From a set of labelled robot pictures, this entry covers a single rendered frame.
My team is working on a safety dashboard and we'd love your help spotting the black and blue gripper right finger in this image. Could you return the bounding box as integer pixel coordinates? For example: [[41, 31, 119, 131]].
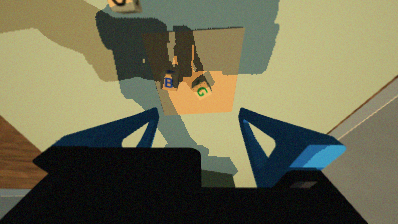
[[238, 108, 346, 187]]

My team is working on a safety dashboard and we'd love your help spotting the beige letter block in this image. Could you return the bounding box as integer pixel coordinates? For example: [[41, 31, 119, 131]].
[[160, 68, 180, 91], [191, 76, 212, 100], [107, 0, 142, 14]]

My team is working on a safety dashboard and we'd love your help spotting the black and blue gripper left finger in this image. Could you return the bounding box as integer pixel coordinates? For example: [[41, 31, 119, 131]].
[[50, 107, 159, 147]]

